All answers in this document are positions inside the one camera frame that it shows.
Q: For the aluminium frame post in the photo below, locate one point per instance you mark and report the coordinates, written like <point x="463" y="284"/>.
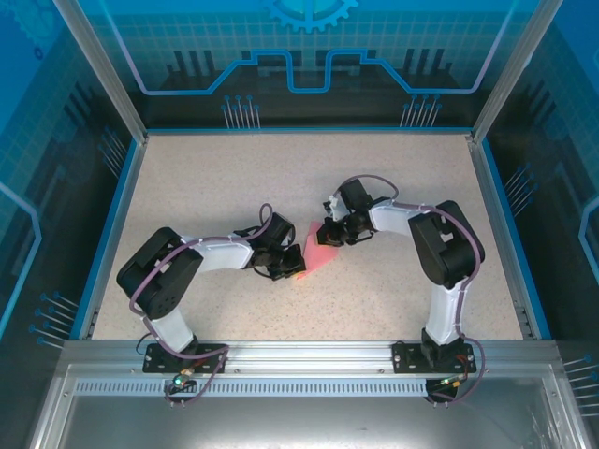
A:
<point x="105" y="70"/>
<point x="510" y="70"/>

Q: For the blue table edge strip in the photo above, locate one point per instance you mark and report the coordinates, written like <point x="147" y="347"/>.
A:
<point x="304" y="130"/>
<point x="111" y="234"/>
<point x="513" y="234"/>

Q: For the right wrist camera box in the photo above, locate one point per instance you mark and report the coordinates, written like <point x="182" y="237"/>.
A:
<point x="334" y="208"/>

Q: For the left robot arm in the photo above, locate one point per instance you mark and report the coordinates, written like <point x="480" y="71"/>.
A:
<point x="220" y="255"/>

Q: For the brass connector with green light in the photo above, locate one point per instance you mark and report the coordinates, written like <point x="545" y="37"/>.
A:
<point x="185" y="376"/>
<point x="453" y="381"/>

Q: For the aluminium side rail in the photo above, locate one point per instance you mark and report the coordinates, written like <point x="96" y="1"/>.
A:
<point x="499" y="234"/>

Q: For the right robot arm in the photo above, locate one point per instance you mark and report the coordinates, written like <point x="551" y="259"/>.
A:
<point x="393" y="217"/>

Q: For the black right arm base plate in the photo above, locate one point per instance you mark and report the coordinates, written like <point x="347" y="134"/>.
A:
<point x="404" y="357"/>

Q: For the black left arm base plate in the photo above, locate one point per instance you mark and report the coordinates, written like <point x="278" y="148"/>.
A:
<point x="154" y="362"/>

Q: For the aluminium mounting rail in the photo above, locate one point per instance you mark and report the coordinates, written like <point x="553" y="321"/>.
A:
<point x="304" y="355"/>

